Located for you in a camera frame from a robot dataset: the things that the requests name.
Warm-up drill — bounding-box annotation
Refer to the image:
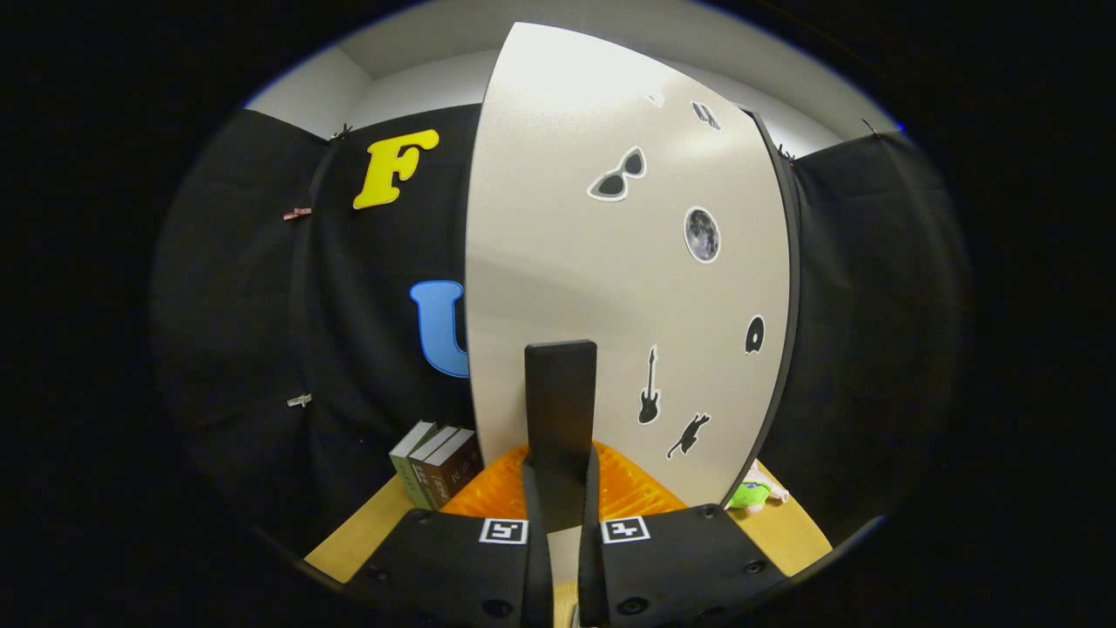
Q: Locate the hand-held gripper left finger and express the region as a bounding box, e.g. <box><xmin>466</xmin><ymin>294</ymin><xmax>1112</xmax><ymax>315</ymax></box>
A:
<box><xmin>344</xmin><ymin>443</ymin><xmax>555</xmax><ymax>628</ymax></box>

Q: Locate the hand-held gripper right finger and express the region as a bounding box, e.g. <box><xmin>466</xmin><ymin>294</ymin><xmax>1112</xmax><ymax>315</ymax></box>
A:
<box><xmin>575</xmin><ymin>440</ymin><xmax>790</xmax><ymax>628</ymax></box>

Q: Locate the black door handle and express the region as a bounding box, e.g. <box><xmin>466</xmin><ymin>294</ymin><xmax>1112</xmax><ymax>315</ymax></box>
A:
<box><xmin>523</xmin><ymin>340</ymin><xmax>599</xmax><ymax>533</ymax></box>

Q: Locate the beige cabinet door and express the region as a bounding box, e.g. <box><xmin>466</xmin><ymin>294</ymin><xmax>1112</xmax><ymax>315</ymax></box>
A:
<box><xmin>464</xmin><ymin>22</ymin><xmax>793</xmax><ymax>559</ymax></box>

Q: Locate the brown book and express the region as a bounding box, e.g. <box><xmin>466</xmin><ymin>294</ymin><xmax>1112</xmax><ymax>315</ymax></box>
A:
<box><xmin>423</xmin><ymin>429</ymin><xmax>483</xmax><ymax>511</ymax></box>

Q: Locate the green plush toy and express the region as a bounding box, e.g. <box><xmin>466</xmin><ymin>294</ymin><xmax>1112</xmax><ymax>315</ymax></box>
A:
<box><xmin>726</xmin><ymin>467</ymin><xmax>790</xmax><ymax>514</ymax></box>

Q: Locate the black backdrop cloth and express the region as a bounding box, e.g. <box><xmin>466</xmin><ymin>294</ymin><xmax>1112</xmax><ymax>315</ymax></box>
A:
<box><xmin>150</xmin><ymin>105</ymin><xmax>973</xmax><ymax>559</ymax></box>

